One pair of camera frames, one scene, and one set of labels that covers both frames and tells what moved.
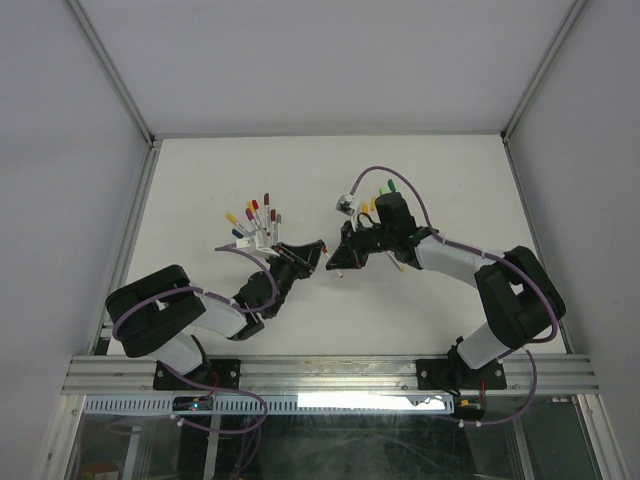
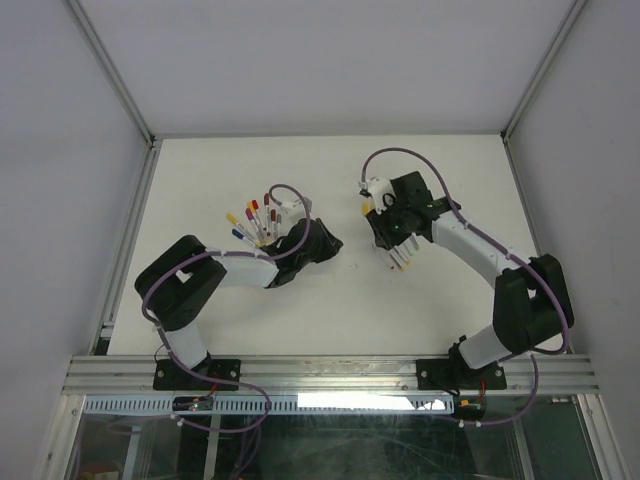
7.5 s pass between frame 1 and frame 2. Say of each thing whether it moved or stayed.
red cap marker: stayed
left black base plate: stayed
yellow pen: stayed
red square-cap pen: moved
